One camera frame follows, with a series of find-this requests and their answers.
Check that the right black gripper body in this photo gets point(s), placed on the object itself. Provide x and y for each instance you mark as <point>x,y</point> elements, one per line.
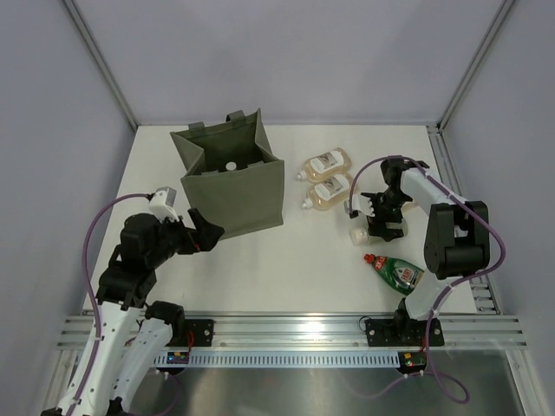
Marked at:
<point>392,201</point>

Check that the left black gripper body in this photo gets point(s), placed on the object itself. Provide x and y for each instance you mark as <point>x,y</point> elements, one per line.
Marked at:
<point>173,237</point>

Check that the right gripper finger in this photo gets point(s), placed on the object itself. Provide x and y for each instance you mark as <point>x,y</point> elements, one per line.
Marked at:
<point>370,204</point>
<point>385,233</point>

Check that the grey Murrayle bottle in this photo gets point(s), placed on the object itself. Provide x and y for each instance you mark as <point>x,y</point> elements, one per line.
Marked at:
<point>360,236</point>

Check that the amber soap bottle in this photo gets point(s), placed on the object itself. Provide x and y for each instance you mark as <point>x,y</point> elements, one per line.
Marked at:
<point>328,193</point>
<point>325,165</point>
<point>409,206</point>

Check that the green Fairy dish soap bottle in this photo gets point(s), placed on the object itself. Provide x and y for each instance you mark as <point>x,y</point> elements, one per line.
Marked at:
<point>398,274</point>

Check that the white square lotion bottle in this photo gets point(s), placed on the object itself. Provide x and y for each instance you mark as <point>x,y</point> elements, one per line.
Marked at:
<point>230,165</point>

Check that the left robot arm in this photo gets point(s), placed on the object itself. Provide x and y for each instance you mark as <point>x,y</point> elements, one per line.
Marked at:
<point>128,334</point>

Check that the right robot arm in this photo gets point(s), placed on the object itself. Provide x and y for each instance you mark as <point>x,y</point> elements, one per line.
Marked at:
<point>456,245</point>

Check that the olive green canvas bag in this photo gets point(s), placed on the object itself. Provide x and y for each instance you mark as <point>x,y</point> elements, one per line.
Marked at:
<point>243,201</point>

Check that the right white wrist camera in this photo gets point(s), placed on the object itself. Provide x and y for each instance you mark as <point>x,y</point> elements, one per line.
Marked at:
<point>352,206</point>

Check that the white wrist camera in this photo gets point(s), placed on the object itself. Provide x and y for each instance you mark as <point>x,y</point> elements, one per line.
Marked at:
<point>352,206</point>
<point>161,204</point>

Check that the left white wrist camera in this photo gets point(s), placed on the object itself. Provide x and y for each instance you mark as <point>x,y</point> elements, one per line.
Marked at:
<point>161,204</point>

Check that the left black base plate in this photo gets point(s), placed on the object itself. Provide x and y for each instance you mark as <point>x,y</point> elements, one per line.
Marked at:
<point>197,331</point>

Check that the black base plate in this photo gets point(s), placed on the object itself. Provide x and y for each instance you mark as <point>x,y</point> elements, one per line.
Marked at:
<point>197,331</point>
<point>387,333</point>

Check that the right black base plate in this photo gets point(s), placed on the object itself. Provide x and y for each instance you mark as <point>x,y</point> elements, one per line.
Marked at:
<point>387,333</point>

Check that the aluminium mounting rail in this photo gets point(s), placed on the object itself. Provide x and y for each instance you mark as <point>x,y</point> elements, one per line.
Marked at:
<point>344,332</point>

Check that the white slotted cable duct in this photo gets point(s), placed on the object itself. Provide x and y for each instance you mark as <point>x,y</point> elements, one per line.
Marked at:
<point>279,359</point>

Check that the right aluminium frame post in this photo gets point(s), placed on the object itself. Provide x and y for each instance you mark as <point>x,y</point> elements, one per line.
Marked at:
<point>493,31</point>

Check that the aluminium frame post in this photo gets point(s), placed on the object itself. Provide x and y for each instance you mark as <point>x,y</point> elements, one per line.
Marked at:
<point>493,31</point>
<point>93,49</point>

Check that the left aluminium frame post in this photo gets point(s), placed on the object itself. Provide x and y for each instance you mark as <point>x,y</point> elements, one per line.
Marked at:
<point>93,49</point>

